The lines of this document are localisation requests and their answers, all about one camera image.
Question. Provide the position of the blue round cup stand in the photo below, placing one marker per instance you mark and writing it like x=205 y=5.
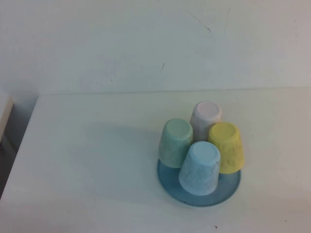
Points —
x=226 y=187

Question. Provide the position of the white board with beige edge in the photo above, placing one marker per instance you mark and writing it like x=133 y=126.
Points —
x=5 y=109

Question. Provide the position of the light blue plastic cup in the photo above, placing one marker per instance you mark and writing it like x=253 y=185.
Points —
x=199 y=170

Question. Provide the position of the green plastic cup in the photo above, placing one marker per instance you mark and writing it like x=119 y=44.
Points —
x=173 y=148

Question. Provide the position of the yellow plastic cup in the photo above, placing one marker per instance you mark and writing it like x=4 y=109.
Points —
x=227 y=148

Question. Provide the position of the pink plastic cup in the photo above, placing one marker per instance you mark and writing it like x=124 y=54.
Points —
x=206 y=114

